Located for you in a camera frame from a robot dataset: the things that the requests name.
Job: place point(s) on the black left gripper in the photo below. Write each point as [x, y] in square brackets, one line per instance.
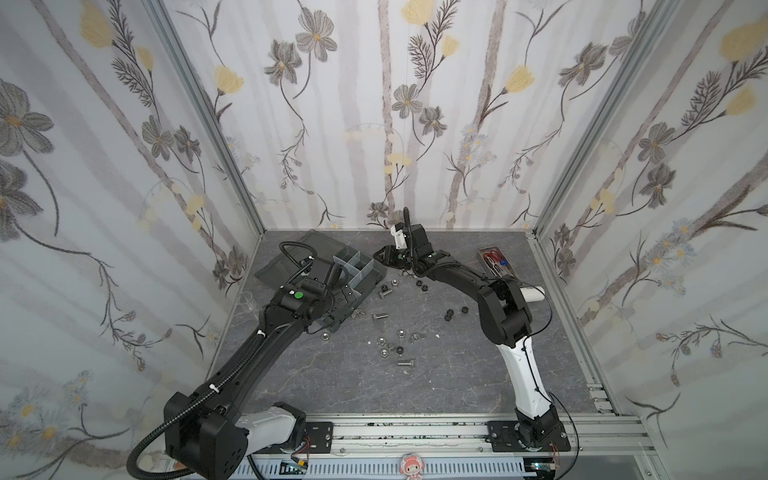
[342, 299]

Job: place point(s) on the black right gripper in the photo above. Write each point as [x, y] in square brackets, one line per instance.
[401, 255]

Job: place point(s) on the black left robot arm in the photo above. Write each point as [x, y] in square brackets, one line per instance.
[201, 430]

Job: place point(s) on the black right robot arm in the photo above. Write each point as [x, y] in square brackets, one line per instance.
[505, 320]

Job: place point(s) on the steel wing nut centre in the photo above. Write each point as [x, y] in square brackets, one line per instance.
[417, 336]

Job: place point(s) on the grey metal tool tray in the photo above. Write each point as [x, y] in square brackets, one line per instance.
[495, 262]

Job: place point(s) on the white plastic bottle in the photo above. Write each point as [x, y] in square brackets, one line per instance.
[533, 294]

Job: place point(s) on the pink doll figure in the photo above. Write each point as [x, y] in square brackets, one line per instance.
[412, 467]

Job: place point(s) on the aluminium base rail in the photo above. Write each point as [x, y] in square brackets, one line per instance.
[465, 446]

